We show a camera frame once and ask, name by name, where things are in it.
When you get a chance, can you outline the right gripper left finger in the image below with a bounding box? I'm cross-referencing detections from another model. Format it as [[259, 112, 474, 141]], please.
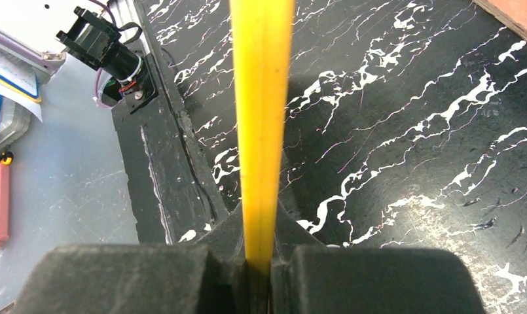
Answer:
[[13, 245, 246, 313]]

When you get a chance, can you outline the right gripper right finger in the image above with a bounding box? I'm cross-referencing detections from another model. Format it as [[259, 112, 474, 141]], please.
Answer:
[[270, 246, 485, 313]]

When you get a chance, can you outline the yellow framed whiteboard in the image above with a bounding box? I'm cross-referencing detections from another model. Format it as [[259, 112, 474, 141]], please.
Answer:
[[230, 1, 295, 275]]

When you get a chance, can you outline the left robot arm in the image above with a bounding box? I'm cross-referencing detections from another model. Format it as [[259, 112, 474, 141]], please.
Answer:
[[56, 7, 158, 114]]

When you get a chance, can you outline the grey plastic storage box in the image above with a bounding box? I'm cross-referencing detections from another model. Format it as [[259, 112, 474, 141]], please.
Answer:
[[0, 98, 32, 157]]

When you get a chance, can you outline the black marble pattern mat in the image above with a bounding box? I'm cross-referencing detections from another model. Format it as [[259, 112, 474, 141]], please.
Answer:
[[135, 0, 527, 314]]

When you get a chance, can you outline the brown wooden board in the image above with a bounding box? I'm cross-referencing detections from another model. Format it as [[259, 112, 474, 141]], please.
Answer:
[[473, 0, 527, 42]]

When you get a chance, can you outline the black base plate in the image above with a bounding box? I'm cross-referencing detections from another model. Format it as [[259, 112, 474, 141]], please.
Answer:
[[111, 56, 229, 246]]

